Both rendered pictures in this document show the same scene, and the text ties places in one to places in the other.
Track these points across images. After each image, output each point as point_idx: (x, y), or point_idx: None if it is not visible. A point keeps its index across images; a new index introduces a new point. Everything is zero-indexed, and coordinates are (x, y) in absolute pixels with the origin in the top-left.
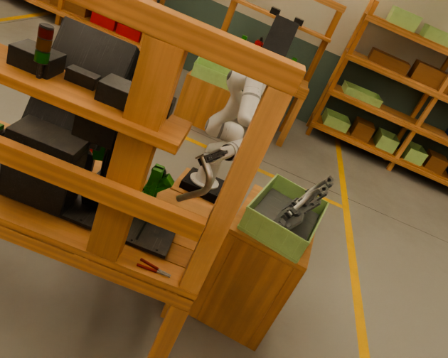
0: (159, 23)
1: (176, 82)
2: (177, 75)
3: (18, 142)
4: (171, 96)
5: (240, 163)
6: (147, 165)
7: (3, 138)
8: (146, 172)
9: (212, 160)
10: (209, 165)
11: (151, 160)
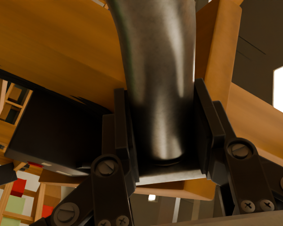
0: None
1: (272, 125)
2: None
3: (2, 82)
4: (254, 108)
5: None
6: (103, 12)
7: (4, 83)
8: (53, 14)
9: (221, 132)
10: (194, 67)
11: (92, 41)
